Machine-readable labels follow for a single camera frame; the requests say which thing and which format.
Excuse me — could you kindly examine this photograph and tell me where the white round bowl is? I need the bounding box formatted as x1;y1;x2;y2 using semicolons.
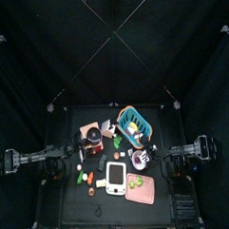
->
129;149;150;172

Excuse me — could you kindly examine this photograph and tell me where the black toy pot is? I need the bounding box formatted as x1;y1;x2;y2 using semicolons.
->
85;126;104;146

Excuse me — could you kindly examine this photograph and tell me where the white black toy item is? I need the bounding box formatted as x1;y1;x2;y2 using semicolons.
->
133;131;145;143

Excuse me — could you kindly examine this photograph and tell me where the teal plastic basket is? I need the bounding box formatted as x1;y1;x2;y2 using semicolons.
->
115;104;154;151

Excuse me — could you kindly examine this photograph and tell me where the yellow toy food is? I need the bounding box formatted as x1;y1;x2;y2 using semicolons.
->
127;121;140;135

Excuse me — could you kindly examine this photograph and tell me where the green toy leaf bundle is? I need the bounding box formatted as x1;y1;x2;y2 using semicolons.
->
112;134;124;150

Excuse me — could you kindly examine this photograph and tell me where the dark green sliced block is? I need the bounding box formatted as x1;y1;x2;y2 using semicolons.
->
96;153;109;173

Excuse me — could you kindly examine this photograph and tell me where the white toy induction stove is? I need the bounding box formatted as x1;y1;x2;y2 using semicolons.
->
104;160;129;198

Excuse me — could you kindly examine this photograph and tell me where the beige box corner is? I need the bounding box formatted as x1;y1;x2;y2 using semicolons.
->
100;118;118;139

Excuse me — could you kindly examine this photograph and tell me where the pink cutting board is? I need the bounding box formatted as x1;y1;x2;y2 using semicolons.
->
124;171;157;207

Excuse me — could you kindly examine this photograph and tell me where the green toy cucumber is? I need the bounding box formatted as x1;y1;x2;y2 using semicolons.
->
75;169;86;186

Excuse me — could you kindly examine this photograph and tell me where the orange toy carrot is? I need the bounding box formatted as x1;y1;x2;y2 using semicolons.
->
86;171;95;186

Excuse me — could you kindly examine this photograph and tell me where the yellow toy butter block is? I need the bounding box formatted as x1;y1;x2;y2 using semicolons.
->
95;178;108;189

